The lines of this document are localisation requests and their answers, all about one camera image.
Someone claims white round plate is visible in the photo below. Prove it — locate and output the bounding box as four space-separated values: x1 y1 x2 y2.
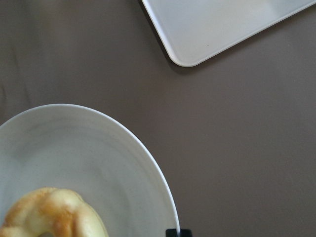
0 104 180 237

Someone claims braided glazed donut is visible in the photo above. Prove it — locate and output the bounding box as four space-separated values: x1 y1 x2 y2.
0 187 109 237

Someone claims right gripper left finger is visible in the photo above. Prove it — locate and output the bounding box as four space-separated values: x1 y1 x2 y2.
165 229 178 237

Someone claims cream rabbit tray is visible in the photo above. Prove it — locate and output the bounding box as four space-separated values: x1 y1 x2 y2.
142 0 315 67

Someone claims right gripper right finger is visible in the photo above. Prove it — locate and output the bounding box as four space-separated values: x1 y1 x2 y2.
179 229 193 237

